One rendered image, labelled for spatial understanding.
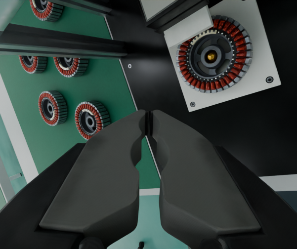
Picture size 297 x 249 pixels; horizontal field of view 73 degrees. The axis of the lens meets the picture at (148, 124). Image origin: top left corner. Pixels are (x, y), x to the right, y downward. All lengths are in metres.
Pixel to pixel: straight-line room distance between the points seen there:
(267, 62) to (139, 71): 0.24
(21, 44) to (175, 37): 0.20
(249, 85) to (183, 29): 0.14
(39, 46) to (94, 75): 0.26
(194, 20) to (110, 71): 0.30
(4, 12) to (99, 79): 0.33
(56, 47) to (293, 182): 0.44
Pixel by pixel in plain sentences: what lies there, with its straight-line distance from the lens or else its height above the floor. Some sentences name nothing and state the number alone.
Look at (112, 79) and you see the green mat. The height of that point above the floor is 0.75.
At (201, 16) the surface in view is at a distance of 0.28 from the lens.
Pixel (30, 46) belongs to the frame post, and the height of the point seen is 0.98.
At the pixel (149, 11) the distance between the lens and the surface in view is 0.26.
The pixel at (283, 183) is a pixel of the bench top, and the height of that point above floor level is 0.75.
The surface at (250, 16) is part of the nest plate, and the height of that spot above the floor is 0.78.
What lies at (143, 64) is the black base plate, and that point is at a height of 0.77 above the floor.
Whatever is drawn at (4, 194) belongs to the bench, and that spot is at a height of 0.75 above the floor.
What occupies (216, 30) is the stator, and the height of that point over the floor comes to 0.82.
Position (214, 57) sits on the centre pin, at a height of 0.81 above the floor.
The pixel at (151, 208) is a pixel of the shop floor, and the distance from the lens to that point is 1.71.
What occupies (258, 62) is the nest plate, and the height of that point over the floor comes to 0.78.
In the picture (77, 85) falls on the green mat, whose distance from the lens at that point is 0.63.
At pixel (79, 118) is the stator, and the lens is 0.59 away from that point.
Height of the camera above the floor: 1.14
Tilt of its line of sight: 54 degrees down
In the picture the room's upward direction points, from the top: 113 degrees counter-clockwise
